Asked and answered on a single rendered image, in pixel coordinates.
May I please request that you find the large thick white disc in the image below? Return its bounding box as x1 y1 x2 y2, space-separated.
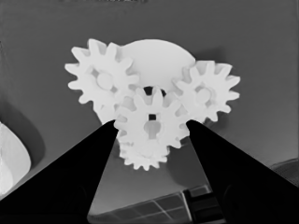
0 120 32 200

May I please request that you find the small white gear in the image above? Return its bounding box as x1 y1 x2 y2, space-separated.
113 86 191 149
172 60 241 123
64 38 140 115
120 141 171 172

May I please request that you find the white round carrier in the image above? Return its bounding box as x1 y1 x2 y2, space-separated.
93 38 196 125

